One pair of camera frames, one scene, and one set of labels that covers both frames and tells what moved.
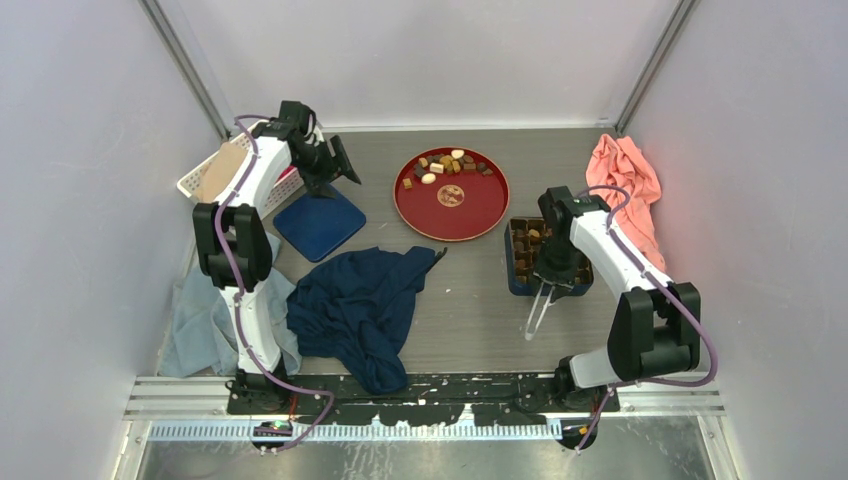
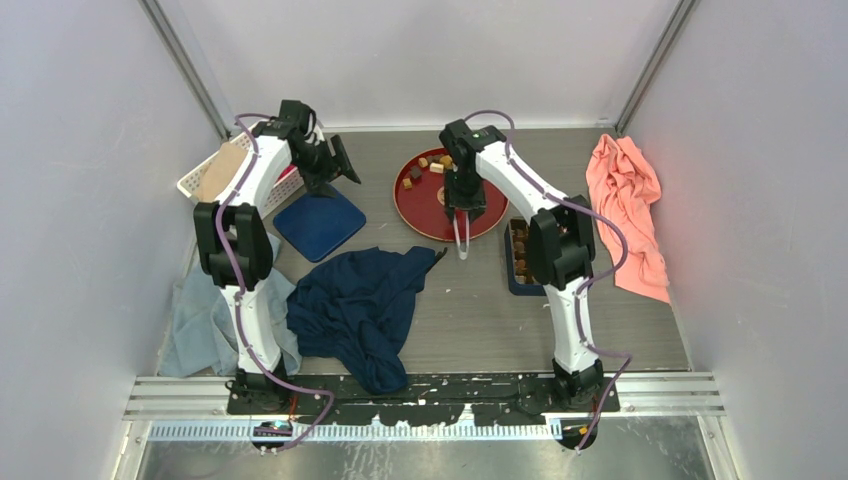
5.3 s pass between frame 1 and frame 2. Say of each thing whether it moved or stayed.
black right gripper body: moved
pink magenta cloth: stayed
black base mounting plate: stayed
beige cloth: stayed
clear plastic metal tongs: moved
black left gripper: stayed
